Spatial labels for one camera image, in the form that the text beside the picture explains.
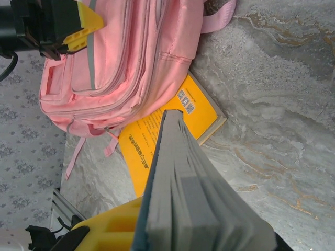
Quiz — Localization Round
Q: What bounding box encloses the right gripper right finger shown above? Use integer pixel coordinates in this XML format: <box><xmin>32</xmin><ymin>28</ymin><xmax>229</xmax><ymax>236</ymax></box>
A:
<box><xmin>272</xmin><ymin>229</ymin><xmax>291</xmax><ymax>251</ymax></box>

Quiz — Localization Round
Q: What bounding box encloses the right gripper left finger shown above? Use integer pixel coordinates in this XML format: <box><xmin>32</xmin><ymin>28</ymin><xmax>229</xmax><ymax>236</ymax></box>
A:
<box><xmin>52</xmin><ymin>196</ymin><xmax>144</xmax><ymax>251</ymax></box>

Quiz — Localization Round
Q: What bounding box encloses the pink backpack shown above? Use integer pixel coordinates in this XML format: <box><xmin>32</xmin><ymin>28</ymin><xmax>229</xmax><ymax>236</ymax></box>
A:
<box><xmin>38</xmin><ymin>0</ymin><xmax>238</xmax><ymax>181</ymax></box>

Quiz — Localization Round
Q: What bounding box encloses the teal notebook white print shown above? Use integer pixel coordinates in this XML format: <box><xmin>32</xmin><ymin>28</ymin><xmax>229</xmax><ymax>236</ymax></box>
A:
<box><xmin>130</xmin><ymin>109</ymin><xmax>278</xmax><ymax>251</ymax></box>

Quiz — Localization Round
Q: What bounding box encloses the yellow book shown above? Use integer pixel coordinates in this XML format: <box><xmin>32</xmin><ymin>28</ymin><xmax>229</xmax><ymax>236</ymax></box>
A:
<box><xmin>117</xmin><ymin>72</ymin><xmax>228</xmax><ymax>198</ymax></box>

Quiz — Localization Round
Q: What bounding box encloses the aluminium side rail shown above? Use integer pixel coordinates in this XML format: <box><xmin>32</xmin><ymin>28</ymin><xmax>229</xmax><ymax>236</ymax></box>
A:
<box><xmin>51</xmin><ymin>187</ymin><xmax>86</xmax><ymax>228</ymax></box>

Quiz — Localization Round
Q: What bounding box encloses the left gripper thin black cable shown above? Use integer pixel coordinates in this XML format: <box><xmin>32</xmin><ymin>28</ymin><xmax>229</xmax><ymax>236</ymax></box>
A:
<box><xmin>0</xmin><ymin>51</ymin><xmax>19</xmax><ymax>82</ymax></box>

